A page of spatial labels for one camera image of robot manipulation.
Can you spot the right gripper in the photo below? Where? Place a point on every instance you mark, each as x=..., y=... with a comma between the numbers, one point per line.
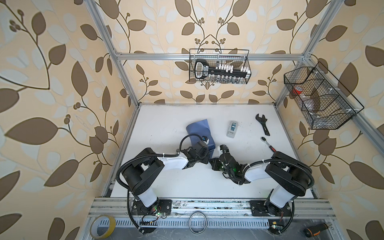
x=215, y=163

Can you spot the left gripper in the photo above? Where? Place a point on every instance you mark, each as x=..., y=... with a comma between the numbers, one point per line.
x=208, y=157

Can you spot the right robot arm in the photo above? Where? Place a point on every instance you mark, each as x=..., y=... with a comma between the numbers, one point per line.
x=292, y=176

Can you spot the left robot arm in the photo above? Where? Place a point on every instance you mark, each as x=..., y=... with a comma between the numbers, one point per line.
x=138, y=174

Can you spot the black adjustable wrench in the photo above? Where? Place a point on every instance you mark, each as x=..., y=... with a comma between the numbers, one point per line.
x=262, y=120

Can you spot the red capped plastic item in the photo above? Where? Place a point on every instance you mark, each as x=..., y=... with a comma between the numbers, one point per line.
x=297, y=90

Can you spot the orange black screwdriver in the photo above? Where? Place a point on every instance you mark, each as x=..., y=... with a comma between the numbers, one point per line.
x=316, y=230

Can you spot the yellow tape roll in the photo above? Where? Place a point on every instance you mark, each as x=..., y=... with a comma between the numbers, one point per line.
x=102, y=227

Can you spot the red handled ratchet wrench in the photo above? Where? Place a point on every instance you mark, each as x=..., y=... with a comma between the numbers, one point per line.
x=270, y=146

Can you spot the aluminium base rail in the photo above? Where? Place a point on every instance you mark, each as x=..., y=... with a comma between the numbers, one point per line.
x=228, y=213

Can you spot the black socket set rail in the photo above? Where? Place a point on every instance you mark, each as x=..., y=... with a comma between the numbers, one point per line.
x=202, y=70

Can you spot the back wire basket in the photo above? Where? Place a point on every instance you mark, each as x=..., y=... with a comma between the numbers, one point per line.
x=214, y=57

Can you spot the wire basket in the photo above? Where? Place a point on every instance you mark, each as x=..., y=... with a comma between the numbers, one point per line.
x=326, y=102
x=214, y=57

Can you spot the right wire basket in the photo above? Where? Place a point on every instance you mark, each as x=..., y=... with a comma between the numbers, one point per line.
x=326, y=102

